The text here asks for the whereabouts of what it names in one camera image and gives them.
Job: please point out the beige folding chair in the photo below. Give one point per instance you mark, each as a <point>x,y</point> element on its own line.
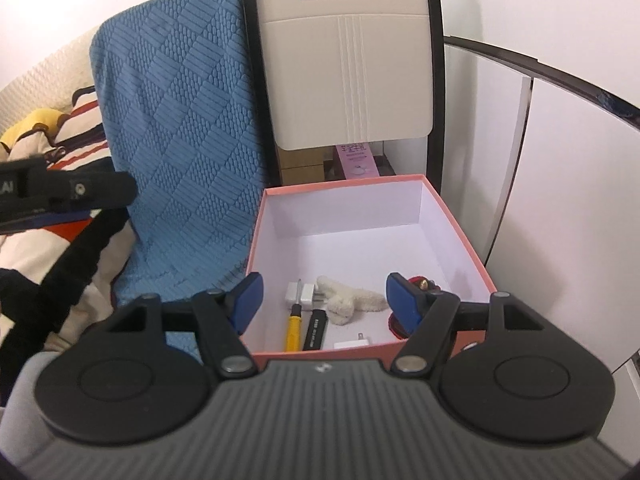
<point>331,72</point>

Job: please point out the red round object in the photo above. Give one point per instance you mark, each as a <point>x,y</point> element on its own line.
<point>425,289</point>

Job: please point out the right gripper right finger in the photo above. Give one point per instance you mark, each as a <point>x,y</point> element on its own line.
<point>404,302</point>

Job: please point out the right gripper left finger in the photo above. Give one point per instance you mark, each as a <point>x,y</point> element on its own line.
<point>243,301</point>

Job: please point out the pink storage box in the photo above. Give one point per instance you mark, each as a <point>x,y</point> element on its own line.
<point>356,232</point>

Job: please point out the pink printed package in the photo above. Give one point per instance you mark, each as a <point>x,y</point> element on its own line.
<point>355,161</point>

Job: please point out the blue textured sofa cover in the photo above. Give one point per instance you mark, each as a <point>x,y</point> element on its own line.
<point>176,95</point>

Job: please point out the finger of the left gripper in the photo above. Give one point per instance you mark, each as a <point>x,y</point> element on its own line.
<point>66,216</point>
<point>100,190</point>

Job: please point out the yellow handled screwdriver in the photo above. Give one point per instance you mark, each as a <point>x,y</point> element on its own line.
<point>292,339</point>

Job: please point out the white plush toy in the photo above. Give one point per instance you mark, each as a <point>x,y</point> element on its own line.
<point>341,301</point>

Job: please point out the black rectangular device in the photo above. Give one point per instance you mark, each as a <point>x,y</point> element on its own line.
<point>315,330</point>

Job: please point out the cardboard box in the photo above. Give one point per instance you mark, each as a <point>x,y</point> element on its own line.
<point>303,166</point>

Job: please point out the white cabinet with black rail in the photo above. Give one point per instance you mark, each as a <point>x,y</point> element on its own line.
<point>567,241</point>

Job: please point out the white power adapter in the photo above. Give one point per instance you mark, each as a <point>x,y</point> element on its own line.
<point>300,293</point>

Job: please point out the small white charger plug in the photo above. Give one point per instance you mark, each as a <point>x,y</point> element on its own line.
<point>360,341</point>

